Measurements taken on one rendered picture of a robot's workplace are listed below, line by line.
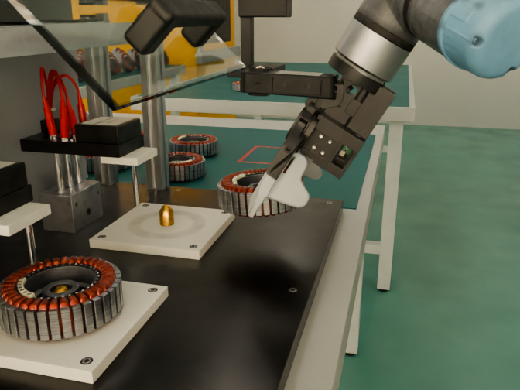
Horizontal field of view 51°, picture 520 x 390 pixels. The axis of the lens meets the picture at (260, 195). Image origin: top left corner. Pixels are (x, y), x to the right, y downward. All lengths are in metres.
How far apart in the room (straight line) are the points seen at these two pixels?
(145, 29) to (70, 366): 0.28
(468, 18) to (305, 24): 5.31
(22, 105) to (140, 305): 0.44
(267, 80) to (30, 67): 0.41
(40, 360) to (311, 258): 0.33
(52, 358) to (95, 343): 0.04
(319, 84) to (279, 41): 5.23
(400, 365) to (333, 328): 1.28
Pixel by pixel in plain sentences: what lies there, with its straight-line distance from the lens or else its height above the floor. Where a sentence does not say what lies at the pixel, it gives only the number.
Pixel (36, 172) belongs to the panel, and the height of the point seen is 0.82.
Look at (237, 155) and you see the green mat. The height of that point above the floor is 0.75.
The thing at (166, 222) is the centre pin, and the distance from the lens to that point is 0.74.
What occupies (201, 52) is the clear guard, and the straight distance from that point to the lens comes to 0.45.
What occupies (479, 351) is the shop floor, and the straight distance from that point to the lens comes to 2.00.
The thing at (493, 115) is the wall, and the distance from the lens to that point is 5.86.
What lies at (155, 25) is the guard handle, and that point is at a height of 1.05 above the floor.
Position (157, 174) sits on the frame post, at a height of 0.80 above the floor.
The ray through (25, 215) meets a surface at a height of 0.88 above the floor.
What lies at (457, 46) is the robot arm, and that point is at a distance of 0.52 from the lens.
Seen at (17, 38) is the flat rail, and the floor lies 1.03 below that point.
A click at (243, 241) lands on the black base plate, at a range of 0.72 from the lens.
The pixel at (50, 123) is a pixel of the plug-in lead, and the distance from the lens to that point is 0.77.
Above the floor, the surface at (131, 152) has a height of 0.88.
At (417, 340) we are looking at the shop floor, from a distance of 1.98.
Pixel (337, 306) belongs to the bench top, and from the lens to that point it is 0.62.
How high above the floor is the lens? 1.05
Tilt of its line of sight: 18 degrees down
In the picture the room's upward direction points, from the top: straight up
